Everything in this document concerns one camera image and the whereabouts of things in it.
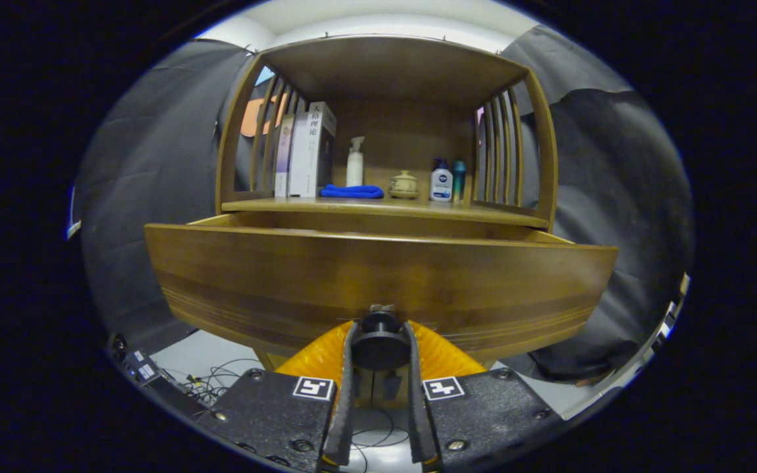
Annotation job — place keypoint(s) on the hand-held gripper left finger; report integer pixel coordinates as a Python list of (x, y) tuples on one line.
[(347, 407)]

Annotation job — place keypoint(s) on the white lotion bottle blue cap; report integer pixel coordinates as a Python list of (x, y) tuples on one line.
[(441, 185)]

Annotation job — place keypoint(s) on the wooden countertop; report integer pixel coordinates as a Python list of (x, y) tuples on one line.
[(405, 207)]

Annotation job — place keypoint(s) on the blue folded cloth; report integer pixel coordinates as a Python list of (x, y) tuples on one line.
[(352, 192)]

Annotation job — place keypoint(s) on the black drawer knob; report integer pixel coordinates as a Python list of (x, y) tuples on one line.
[(380, 348)]

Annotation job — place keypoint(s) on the purple and white book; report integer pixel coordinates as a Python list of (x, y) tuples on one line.
[(282, 157)]

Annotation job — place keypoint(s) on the white pump bottle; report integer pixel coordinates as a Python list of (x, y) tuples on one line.
[(355, 171)]

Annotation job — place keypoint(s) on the beige lidded teacup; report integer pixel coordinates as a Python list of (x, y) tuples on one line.
[(403, 185)]

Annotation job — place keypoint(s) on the black power strip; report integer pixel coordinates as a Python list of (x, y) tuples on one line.
[(145, 371)]

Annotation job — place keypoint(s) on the white book with dark cover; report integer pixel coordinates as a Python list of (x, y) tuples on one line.
[(322, 151)]

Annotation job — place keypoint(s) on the white board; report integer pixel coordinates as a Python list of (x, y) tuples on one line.
[(671, 322)]

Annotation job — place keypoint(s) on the teal bottle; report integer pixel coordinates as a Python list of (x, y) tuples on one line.
[(459, 180)]

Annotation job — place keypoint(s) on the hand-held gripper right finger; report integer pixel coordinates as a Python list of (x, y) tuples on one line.
[(416, 407)]

